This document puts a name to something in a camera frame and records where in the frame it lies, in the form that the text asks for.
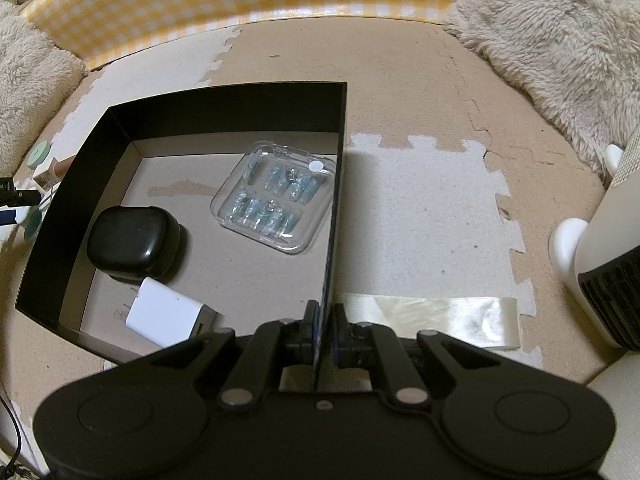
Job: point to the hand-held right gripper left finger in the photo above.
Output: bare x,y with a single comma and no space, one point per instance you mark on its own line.
312,332

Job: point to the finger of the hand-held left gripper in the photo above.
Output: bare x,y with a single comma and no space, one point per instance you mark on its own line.
9,217
20,194

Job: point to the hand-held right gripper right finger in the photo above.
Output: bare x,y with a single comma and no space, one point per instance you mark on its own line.
340,335

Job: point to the cosmetic bottle with brown cap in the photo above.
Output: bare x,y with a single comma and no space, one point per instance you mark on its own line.
47,172

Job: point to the green round tape measure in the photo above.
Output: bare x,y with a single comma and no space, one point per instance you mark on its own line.
39,154

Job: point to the black oval case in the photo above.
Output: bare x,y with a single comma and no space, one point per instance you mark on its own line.
130,242

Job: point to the clear plastic case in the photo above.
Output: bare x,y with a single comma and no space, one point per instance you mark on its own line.
275,197

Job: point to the white charger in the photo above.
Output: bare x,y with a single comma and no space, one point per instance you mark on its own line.
165,310

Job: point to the black box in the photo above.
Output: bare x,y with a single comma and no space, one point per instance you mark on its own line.
225,110

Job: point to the cream tape strip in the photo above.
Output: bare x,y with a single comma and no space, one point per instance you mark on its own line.
425,317

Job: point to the fluffy white pillow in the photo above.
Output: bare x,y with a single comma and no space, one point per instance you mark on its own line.
30,80
560,35

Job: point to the foam puzzle floor mat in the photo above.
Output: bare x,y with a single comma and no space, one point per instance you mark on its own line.
425,185

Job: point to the yellow checkered mattress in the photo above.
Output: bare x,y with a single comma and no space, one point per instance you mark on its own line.
200,5

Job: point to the white fan heater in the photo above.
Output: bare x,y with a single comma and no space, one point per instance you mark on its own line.
610,240

